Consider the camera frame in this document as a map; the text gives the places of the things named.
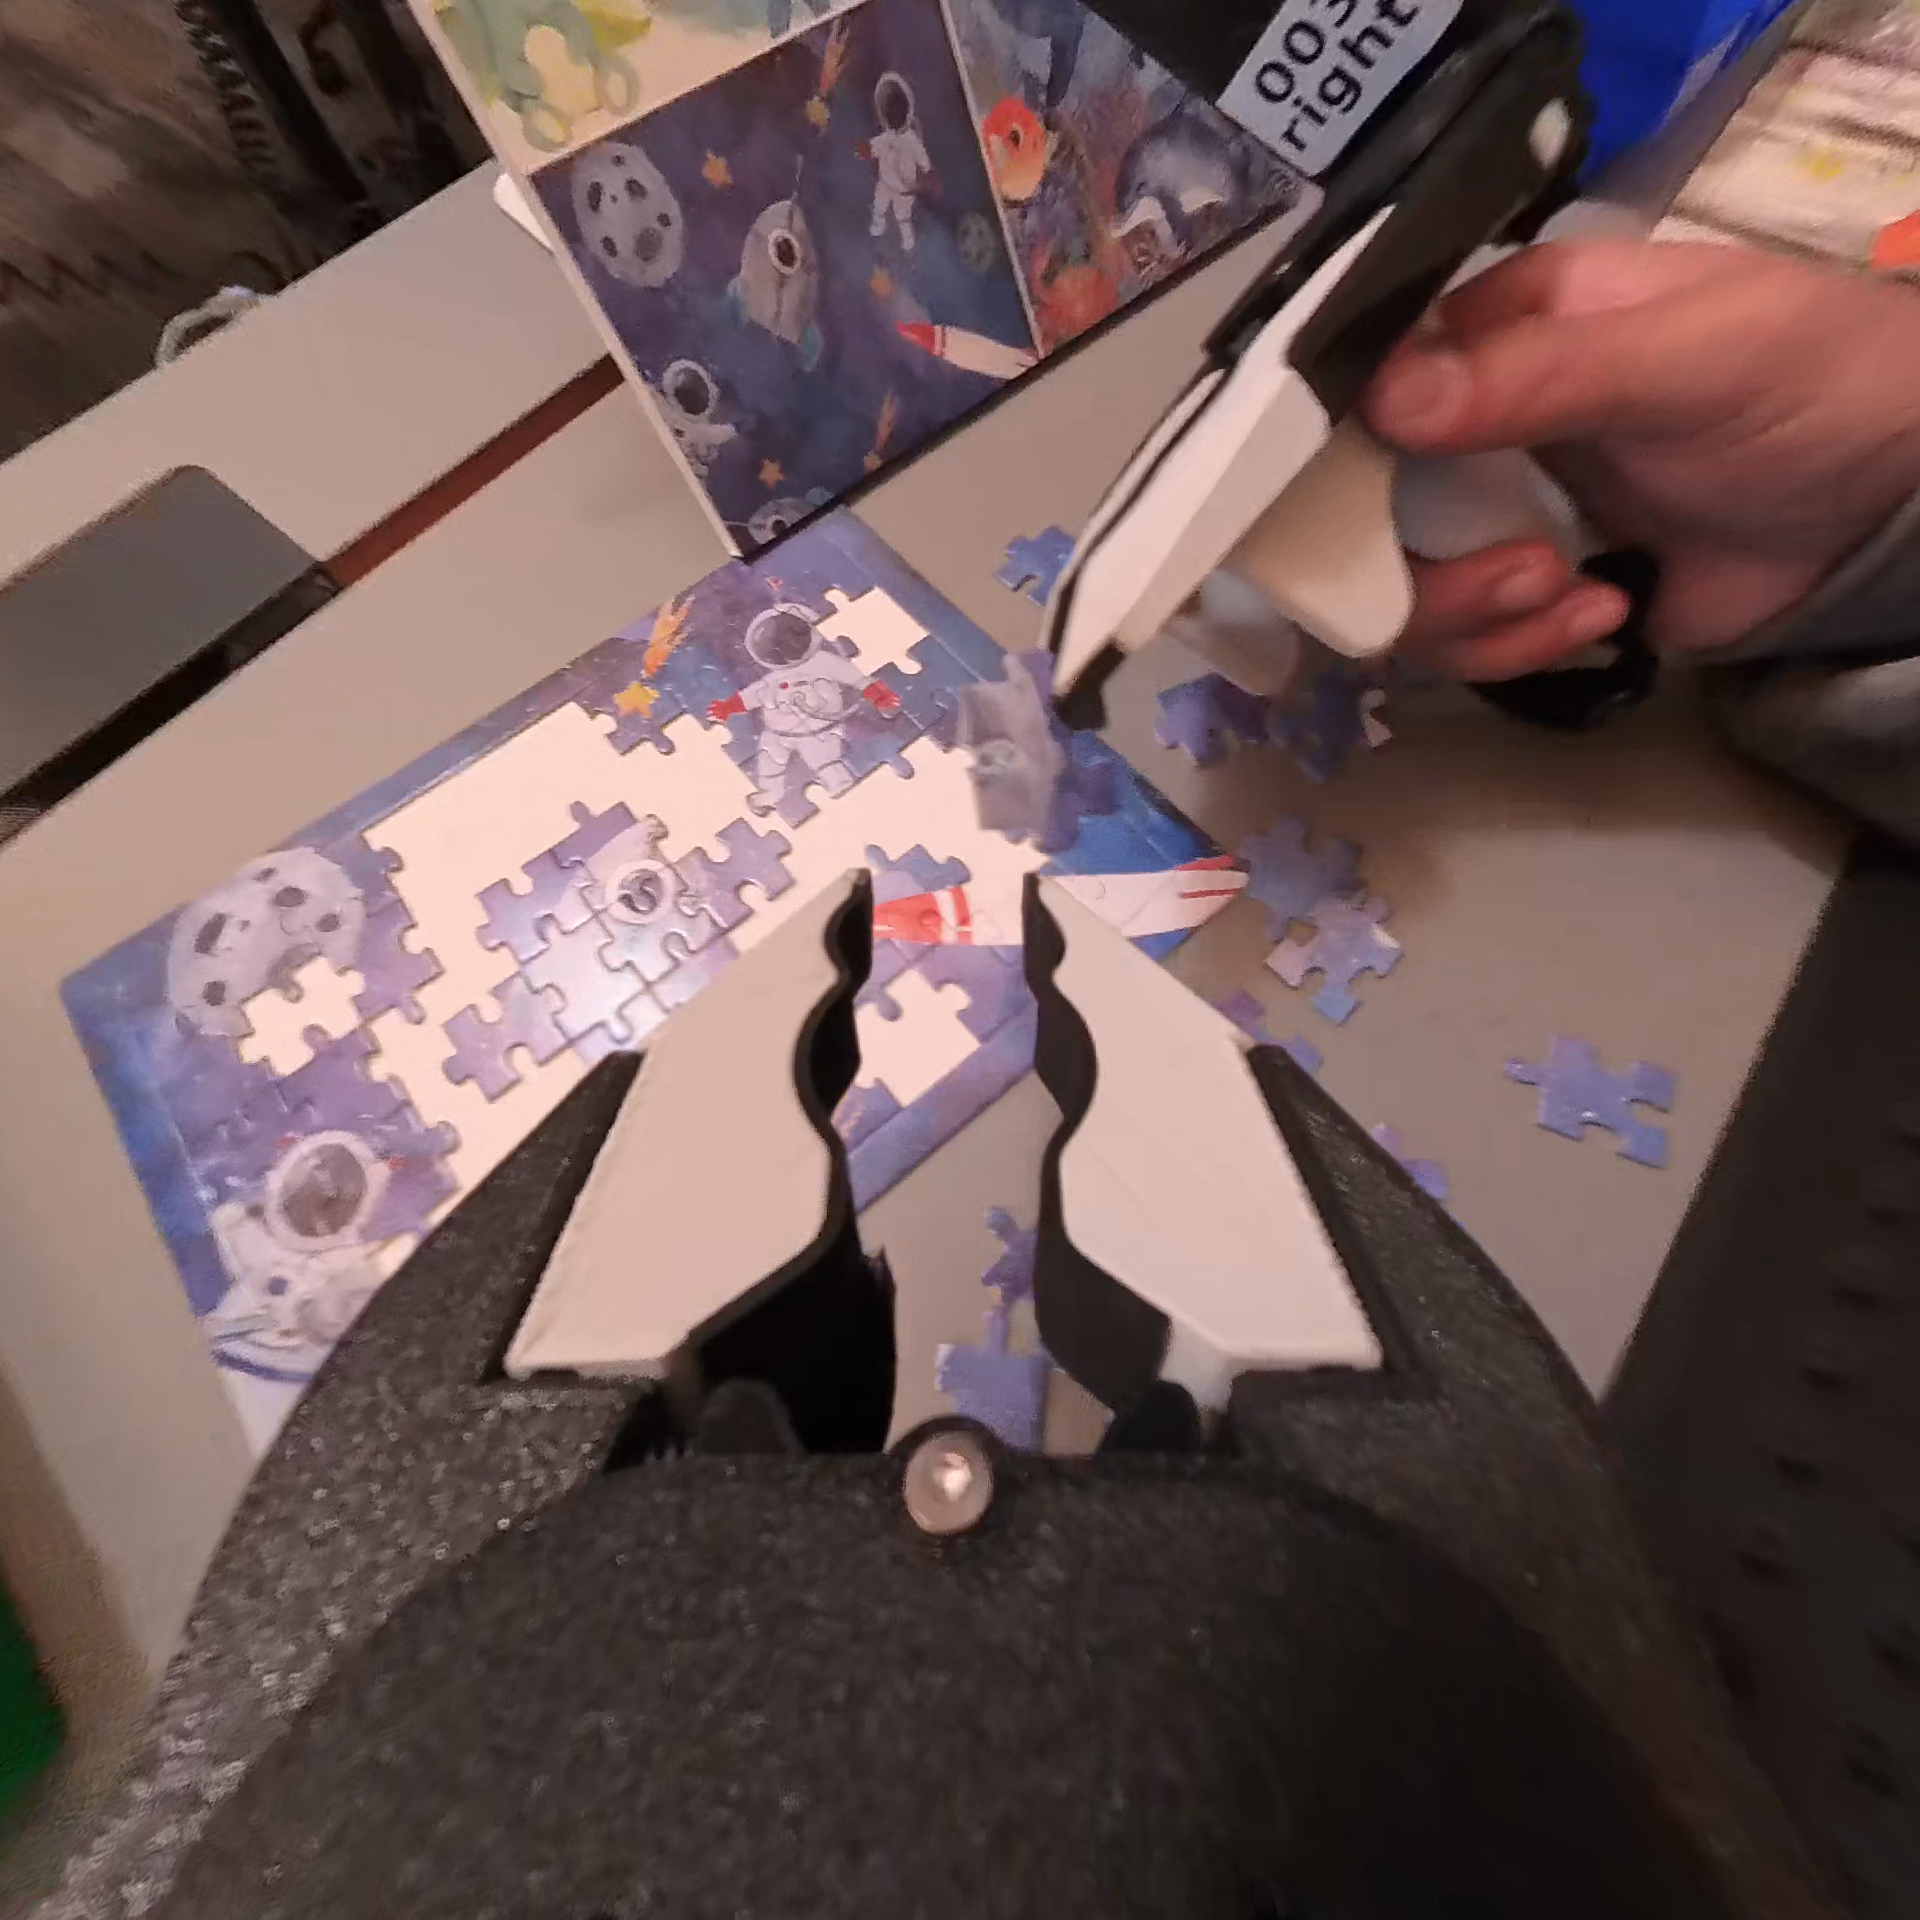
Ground dark grey flat panel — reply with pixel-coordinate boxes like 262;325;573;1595
0;469;340;797

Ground person's right hand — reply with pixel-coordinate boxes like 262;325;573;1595
1368;238;1920;682

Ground grey blue jigsaw puzzle piece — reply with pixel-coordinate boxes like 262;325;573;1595
949;652;1085;847

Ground blue plastic bin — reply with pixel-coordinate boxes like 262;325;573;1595
1573;0;1801;185

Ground person's right forearm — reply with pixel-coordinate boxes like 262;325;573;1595
1695;495;1920;846

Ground puzzle pieces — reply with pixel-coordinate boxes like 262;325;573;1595
929;526;1679;1454

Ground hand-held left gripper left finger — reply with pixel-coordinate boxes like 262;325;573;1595
502;871;902;1454

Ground illustrated puzzle box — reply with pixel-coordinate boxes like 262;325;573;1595
406;0;1306;561

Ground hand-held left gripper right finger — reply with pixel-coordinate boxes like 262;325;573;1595
1025;871;1385;1454

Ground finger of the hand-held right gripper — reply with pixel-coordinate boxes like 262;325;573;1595
1054;369;1332;725
1042;202;1397;666

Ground space puzzle board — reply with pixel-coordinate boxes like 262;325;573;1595
60;507;1249;1374

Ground grey desk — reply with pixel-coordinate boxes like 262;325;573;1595
0;150;1920;1727

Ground white cable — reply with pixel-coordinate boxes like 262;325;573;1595
153;282;269;366

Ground lion puzzle board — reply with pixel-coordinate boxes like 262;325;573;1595
1648;0;1920;282

